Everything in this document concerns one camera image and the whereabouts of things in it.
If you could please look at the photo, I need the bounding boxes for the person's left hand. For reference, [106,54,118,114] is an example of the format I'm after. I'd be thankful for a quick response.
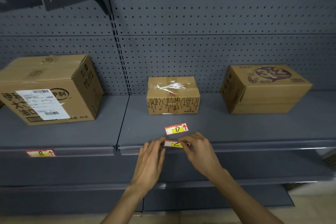
[130,140,166,193]

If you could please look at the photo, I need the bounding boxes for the grey pegboard back panel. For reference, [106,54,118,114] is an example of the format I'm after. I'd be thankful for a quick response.
[104,0,336,95]
[0,0,131,96]

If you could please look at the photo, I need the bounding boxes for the person's right hand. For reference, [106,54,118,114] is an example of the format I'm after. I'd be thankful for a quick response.
[178,132,226,177]

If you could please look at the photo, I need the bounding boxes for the cardboard box with torn tape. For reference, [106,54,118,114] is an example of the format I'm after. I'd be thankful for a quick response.
[146,76,201,116]

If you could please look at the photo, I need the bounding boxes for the large black-printed cardboard box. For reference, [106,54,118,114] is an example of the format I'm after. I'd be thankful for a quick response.
[0,54,104,126]

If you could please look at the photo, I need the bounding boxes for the person's right forearm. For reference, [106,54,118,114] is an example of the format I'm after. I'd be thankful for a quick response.
[212,168,285,224]

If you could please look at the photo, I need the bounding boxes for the person's left forearm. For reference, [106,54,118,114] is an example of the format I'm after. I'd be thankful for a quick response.
[101,184,158,224]

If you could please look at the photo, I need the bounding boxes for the purple-printed cardboard box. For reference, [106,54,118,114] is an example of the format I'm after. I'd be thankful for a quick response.
[220,64,313,115]

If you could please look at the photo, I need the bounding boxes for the white vent grille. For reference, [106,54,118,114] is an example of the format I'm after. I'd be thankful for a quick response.
[285,183,312,191]

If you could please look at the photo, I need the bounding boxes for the grey slotted upright post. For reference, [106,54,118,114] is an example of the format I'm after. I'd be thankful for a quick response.
[99,0,131,96]

